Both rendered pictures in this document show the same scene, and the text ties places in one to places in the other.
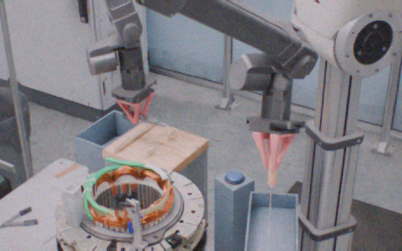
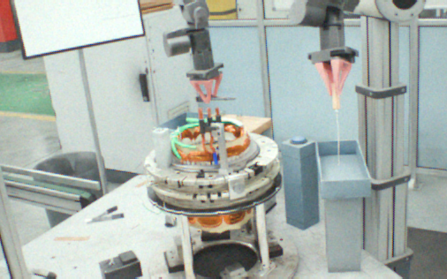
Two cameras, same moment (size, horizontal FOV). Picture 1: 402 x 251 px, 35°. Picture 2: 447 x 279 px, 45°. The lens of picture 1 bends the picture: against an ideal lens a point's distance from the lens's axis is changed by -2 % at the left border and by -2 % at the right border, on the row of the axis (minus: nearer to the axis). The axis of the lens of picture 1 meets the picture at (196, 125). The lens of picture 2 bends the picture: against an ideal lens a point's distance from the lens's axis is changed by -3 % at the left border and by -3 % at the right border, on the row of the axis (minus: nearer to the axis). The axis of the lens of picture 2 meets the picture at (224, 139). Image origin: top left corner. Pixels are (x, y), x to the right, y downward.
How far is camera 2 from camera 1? 0.41 m
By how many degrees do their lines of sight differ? 11
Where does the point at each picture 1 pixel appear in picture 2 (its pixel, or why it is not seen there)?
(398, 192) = (432, 215)
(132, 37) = (201, 18)
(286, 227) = (352, 164)
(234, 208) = (301, 166)
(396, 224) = (435, 238)
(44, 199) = (127, 201)
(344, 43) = not seen: outside the picture
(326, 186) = (381, 135)
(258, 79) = (315, 12)
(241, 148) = not seen: hidden behind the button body
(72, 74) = (138, 149)
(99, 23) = (159, 101)
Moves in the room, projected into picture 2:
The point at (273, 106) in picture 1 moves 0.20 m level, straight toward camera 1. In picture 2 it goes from (330, 38) to (338, 56)
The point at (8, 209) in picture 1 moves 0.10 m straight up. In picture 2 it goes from (96, 210) to (91, 183)
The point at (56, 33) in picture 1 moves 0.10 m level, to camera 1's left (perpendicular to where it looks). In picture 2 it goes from (122, 115) to (108, 116)
